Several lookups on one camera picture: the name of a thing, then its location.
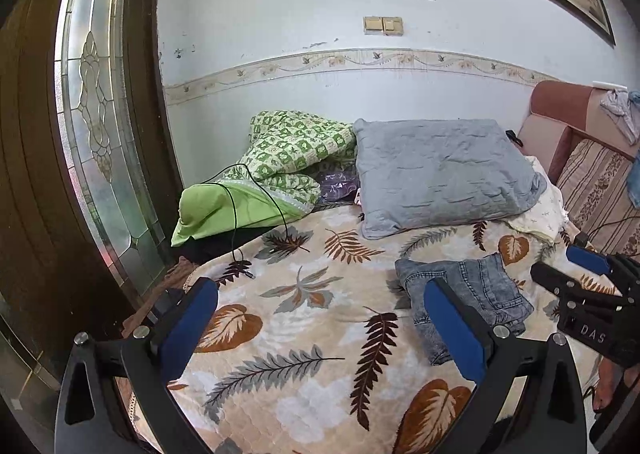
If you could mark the beige light switch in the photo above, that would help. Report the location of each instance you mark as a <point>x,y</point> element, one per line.
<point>373,24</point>
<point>393,26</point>

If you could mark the small black clip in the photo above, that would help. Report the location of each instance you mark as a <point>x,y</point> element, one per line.
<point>511,136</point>

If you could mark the leaf print blanket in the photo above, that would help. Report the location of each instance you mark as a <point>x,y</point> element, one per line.
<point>310,334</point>

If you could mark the cream white cloth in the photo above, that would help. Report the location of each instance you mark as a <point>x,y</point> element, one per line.
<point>542,214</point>

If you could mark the grey quilted pillow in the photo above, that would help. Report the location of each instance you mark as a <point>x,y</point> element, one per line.
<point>440,173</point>

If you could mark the black charger adapter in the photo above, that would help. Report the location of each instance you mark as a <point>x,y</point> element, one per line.
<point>581,239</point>

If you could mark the person's right hand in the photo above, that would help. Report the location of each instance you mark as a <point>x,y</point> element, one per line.
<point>607,381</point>

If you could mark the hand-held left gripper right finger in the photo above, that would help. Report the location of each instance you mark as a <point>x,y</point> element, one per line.
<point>455,334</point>

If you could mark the blue towel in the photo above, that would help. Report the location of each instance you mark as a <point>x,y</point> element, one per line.
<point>635,184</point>

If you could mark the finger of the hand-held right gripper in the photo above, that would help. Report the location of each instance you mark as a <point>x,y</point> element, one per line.
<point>565,284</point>
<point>590,259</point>

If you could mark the pale lilac cloth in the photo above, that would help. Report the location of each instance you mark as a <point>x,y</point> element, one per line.
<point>620,108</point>

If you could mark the purple plastic bag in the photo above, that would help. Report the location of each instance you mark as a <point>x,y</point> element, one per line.
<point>337,186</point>

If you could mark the stained glass door pane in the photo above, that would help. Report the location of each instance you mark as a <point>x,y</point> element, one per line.
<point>100,108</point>

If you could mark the pink striped sofa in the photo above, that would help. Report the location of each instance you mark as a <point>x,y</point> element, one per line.
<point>595,184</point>

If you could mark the black flat object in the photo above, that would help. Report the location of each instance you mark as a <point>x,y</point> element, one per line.
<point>172,299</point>

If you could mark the green patterned quilt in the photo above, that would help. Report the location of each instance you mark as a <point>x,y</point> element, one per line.
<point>295,138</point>

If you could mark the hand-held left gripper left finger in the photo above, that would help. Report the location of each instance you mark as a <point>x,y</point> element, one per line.
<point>190,329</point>

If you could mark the white plastic strip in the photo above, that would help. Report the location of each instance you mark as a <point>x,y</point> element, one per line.
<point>610,85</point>

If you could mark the blue denim pants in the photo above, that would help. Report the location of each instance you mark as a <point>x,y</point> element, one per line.
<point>480,284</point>

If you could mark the black cloth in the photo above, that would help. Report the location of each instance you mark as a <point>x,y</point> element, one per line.
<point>225,244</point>

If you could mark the brown wooden door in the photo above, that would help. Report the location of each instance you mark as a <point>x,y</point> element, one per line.
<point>30,184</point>

